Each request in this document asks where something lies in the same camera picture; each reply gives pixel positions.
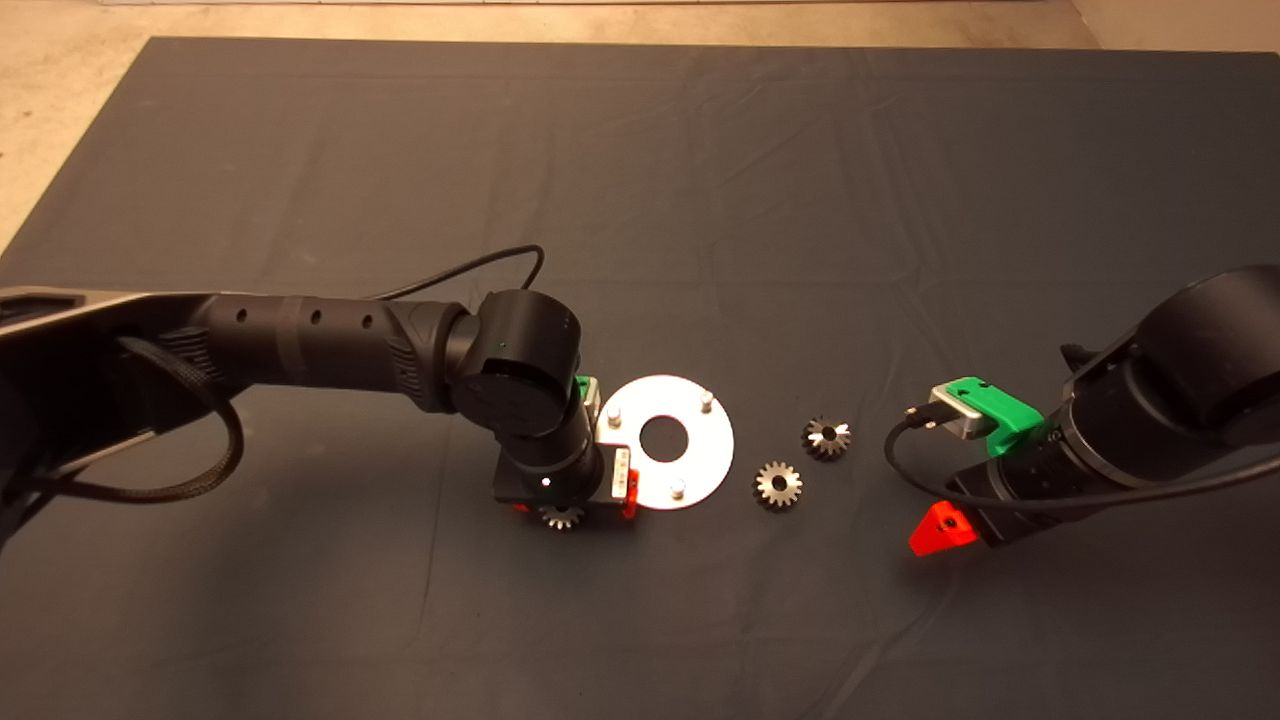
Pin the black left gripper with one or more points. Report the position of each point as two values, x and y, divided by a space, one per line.
520 485

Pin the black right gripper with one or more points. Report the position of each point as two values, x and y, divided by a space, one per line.
1020 480

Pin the small steel planetary gear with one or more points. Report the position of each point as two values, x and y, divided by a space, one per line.
815 440
766 488
562 518

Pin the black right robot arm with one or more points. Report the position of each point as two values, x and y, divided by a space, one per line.
1180 370

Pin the round metal carrier plate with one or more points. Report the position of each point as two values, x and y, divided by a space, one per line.
705 455

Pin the dark grey table cloth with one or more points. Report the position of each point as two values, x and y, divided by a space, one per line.
640 150

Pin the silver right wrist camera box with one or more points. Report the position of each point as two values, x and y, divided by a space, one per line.
960 412

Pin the green right camera mount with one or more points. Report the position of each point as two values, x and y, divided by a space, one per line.
1005 415

